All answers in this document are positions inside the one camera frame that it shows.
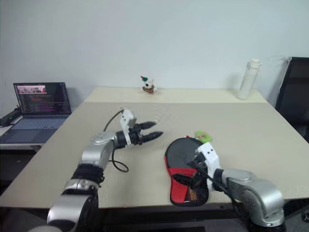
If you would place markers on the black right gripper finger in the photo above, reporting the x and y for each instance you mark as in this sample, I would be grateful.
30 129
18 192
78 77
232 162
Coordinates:
190 161
184 179

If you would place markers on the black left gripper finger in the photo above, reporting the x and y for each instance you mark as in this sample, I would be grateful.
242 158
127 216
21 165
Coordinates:
153 135
148 125

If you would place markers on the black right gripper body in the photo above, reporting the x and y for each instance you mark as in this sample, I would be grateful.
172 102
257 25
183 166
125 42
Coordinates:
199 171

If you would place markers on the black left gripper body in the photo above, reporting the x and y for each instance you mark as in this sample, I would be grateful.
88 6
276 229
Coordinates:
137 134

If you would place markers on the black zippered paddle case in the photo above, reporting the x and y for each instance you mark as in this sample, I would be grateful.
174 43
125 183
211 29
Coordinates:
177 193

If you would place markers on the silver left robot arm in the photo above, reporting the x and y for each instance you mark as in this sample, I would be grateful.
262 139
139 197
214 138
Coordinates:
94 154

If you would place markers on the green fuzzy charm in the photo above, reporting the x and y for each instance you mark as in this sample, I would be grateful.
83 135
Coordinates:
204 136

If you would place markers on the white plush dog toy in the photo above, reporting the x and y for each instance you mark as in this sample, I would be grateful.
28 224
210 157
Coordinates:
148 87

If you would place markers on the white water bottle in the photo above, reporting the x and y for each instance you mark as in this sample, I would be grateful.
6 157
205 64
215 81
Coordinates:
247 82

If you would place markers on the open grey laptop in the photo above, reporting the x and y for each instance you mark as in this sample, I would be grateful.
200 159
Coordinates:
36 120

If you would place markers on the black office chair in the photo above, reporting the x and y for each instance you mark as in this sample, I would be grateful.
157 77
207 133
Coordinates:
295 96

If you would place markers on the black box device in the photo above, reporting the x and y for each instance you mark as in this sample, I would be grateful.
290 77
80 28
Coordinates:
9 118

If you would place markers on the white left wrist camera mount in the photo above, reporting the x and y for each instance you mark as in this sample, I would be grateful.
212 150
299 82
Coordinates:
126 118

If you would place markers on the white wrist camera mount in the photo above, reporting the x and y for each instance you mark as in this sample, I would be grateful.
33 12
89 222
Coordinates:
126 118
210 154

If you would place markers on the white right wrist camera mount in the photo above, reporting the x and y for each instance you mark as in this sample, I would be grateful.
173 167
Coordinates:
210 154

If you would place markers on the black table frame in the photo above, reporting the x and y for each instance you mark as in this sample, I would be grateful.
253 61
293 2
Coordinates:
169 217

